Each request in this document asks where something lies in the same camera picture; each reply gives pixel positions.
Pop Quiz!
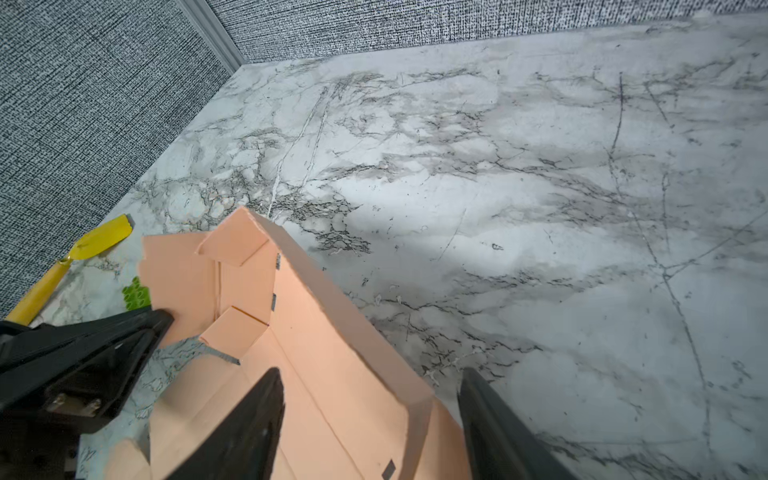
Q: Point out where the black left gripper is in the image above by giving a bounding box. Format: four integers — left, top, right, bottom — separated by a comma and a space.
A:
1, 307, 173, 479

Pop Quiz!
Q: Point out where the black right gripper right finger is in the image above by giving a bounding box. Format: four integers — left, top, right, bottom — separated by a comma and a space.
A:
457, 368, 576, 480

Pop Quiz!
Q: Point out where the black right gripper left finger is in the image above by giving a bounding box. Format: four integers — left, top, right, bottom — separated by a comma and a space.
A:
169, 367, 285, 480

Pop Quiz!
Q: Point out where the yellow toy shovel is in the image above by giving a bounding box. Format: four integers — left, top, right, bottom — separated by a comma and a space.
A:
6, 215, 133, 326

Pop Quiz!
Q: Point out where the small green tag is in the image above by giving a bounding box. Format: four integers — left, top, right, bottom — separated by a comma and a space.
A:
122, 277, 151, 311

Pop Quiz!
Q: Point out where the aluminium corner frame post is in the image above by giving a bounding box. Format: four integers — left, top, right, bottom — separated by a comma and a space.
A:
176, 0, 245, 74

